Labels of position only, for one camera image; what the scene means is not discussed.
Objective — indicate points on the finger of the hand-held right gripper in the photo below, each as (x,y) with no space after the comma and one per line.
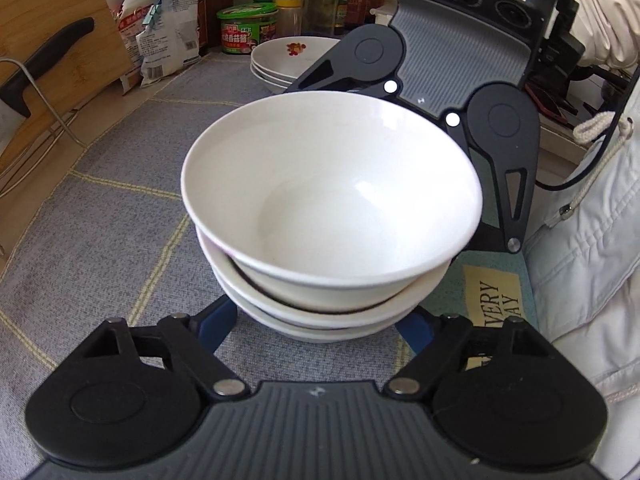
(495,185)
(320,84)

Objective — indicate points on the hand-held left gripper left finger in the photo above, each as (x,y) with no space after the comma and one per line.
(217,325)

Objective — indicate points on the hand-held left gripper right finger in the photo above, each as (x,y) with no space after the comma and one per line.
(417,332)

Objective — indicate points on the white fruit-print plate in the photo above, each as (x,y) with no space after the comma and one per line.
(280,52)
(277,88)
(265,76)

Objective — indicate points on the white pink-flower bowl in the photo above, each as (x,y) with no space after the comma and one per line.
(325,185)
(325,335)
(220,265)

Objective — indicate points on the person's right forearm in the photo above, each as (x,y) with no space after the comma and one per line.
(610,10)

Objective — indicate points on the yellow-lid spice jar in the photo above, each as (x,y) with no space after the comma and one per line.
(288,17)

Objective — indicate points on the green-lid sauce jar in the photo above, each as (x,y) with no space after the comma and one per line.
(247,30)

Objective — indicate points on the white jacket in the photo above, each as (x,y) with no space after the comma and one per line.
(590,285)

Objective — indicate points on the white blue-print plastic bag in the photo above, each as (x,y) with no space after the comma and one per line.
(172,35)

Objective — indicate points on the grey checked table cloth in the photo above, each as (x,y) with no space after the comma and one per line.
(125,185)

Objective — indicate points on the green binder clip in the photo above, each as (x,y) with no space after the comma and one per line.
(152,12)

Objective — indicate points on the white red-print bag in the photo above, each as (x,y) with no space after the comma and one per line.
(127,40)

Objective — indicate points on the wooden cutting board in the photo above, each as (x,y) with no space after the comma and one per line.
(55,5)

